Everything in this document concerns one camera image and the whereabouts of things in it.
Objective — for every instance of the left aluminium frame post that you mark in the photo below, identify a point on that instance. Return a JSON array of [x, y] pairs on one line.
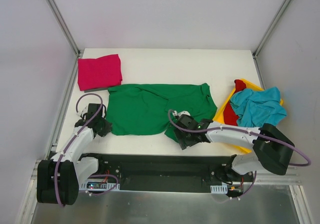
[[63, 26]]

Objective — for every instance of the aluminium frame post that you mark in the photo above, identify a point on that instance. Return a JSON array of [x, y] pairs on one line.
[[63, 26], [272, 26]]

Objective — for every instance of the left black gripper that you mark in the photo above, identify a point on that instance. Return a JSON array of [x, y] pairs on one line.
[[105, 128]]

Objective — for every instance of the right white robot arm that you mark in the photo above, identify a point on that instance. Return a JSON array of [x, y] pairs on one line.
[[269, 148]]

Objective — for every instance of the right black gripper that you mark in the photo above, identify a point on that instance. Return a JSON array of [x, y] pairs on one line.
[[182, 139]]

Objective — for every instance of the green t shirt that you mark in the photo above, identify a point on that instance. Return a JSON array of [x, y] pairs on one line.
[[142, 109]]

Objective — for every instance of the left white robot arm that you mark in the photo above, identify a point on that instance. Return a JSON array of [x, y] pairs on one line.
[[59, 178]]

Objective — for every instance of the yellow plastic tray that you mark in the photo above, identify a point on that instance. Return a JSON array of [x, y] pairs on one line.
[[219, 115]]

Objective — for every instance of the teal t shirt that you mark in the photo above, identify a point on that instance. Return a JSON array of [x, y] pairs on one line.
[[256, 108]]

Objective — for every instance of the folded magenta t shirt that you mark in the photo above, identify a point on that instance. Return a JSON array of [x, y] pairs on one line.
[[102, 72]]

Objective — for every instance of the right aluminium frame post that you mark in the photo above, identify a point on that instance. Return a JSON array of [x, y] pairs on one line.
[[272, 26]]

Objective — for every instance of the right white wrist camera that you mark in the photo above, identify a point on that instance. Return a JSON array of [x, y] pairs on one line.
[[177, 114]]

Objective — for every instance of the red t shirt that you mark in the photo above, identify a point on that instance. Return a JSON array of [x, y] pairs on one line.
[[229, 116]]

